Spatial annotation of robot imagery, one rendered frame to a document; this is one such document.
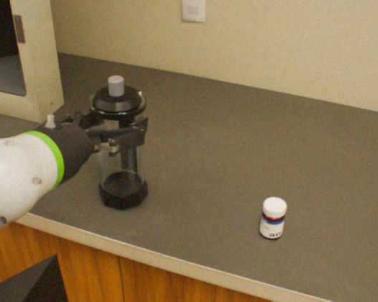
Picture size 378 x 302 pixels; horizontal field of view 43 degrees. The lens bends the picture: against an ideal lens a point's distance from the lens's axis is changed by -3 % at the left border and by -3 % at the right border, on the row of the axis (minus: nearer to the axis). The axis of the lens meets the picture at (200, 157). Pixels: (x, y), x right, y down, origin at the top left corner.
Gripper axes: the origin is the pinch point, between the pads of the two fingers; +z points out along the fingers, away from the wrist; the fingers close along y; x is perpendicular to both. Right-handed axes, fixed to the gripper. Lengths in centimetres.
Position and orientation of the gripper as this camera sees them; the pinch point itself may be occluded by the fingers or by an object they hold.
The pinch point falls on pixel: (117, 121)
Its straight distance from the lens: 95.2
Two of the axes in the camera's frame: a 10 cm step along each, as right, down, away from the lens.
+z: 3.0, -2.8, 9.1
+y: -9.5, -2.1, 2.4
